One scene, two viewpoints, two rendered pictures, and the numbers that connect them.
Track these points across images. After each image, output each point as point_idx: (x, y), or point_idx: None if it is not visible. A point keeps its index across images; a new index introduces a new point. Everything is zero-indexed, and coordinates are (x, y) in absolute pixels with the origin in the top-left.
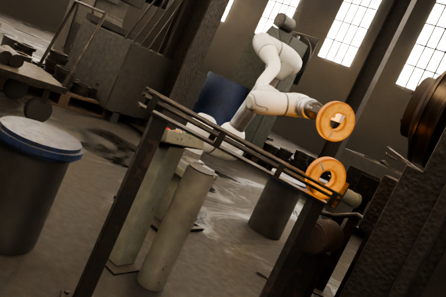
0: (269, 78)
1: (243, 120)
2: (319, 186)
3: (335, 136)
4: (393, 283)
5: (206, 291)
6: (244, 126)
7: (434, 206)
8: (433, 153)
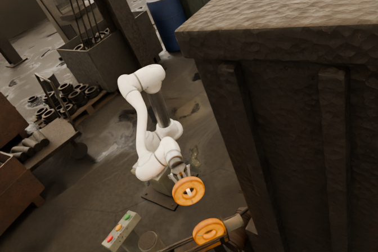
0: (142, 137)
1: (163, 122)
2: (208, 239)
3: (196, 198)
4: None
5: (210, 251)
6: (167, 122)
7: None
8: (255, 225)
